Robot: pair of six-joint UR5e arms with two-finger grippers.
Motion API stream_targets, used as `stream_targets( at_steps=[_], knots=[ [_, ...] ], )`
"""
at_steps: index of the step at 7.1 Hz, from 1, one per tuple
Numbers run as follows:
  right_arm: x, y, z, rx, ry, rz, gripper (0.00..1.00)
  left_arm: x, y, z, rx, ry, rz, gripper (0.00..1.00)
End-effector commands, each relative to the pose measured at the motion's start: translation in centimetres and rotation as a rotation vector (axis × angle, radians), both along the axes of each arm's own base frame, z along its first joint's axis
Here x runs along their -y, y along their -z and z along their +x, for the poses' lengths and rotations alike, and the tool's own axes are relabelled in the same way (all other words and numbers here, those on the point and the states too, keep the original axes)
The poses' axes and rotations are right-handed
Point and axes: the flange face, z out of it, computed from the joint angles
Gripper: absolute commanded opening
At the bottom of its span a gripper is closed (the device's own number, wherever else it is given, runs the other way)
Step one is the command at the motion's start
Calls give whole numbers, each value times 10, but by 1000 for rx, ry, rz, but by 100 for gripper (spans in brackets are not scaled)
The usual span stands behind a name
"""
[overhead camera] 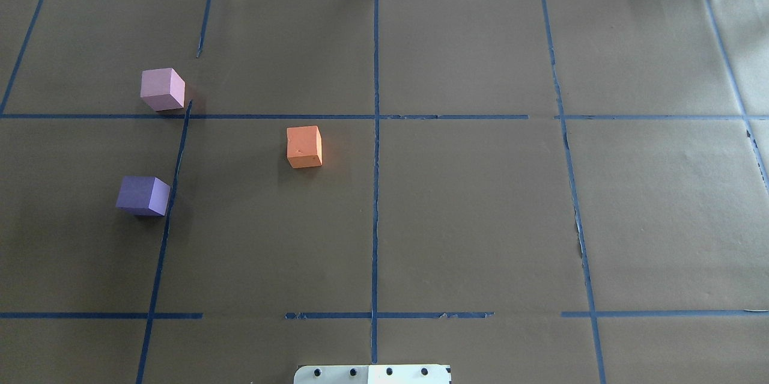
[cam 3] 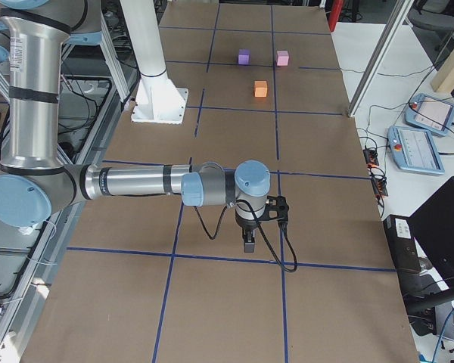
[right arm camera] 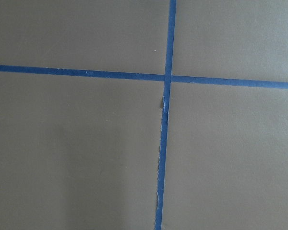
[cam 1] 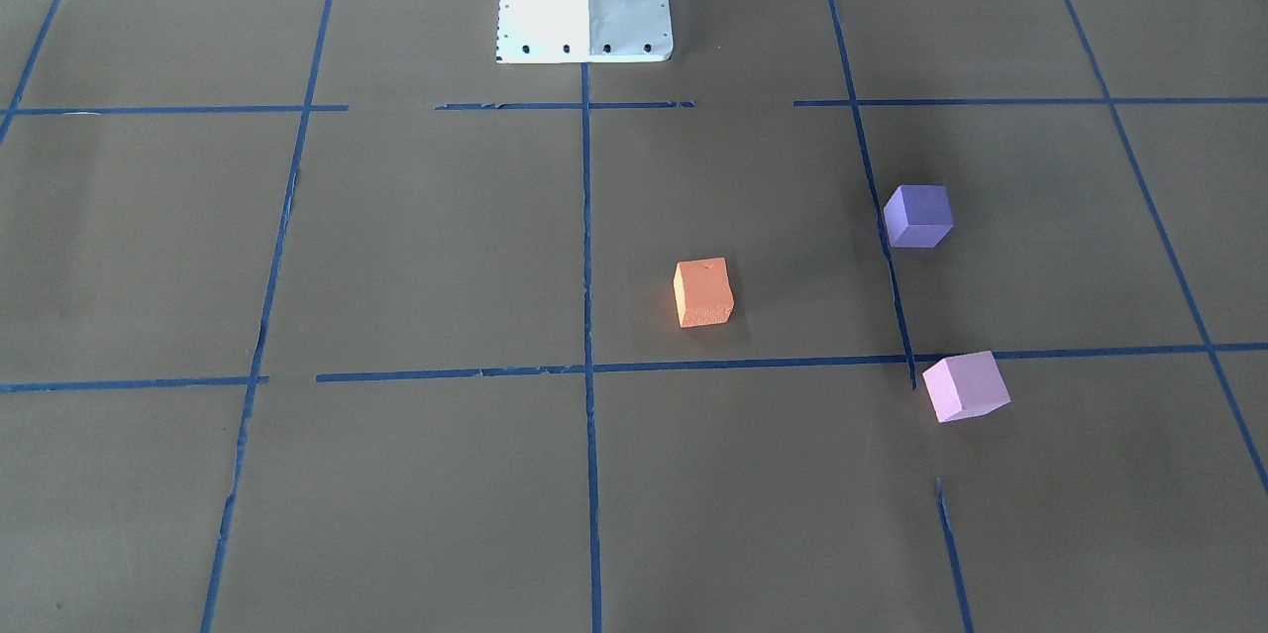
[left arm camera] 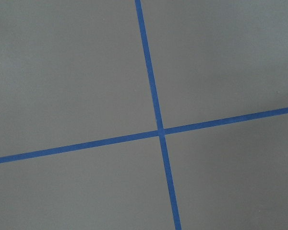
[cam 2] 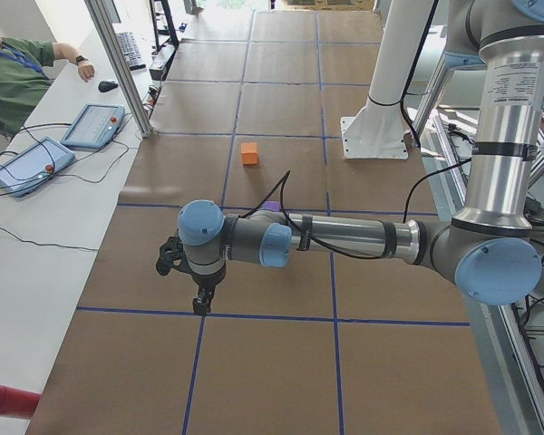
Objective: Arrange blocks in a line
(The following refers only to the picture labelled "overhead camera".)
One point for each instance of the orange foam cube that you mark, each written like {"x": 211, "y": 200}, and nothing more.
{"x": 304, "y": 147}

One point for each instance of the brown paper table cover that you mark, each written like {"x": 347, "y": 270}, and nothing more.
{"x": 529, "y": 191}

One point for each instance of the pink foam cube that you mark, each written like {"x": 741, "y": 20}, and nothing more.
{"x": 162, "y": 89}

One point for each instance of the purple foam cube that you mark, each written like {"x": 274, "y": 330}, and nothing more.
{"x": 143, "y": 196}

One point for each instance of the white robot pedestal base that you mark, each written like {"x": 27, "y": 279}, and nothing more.
{"x": 387, "y": 373}

